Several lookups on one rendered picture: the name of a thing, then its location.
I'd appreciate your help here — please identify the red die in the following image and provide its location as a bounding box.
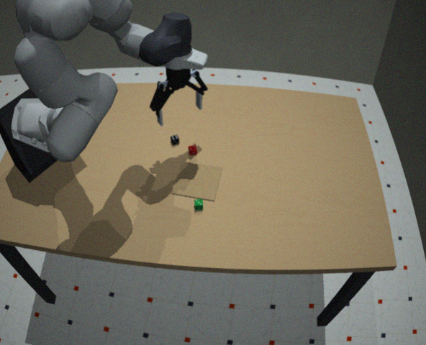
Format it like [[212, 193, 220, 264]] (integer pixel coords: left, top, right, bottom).
[[189, 145, 197, 155]]

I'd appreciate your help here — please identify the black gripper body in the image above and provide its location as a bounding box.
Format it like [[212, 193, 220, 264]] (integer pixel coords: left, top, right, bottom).
[[166, 68, 191, 91]]

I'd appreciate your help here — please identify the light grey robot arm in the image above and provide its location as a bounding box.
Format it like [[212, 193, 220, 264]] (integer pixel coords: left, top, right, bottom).
[[11, 0, 208, 162]]

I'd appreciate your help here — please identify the black die with white pips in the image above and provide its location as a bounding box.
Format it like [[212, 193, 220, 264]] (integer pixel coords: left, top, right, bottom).
[[171, 135, 179, 145]]

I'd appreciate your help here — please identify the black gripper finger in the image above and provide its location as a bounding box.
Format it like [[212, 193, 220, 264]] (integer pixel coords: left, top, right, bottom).
[[150, 80, 180, 126], [182, 69, 208, 110]]

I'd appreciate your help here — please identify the tan flat mat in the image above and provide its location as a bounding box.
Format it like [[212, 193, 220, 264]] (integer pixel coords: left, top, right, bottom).
[[171, 161, 222, 201]]

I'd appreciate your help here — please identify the green die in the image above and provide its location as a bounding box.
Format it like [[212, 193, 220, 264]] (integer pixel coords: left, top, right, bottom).
[[194, 199, 203, 210]]

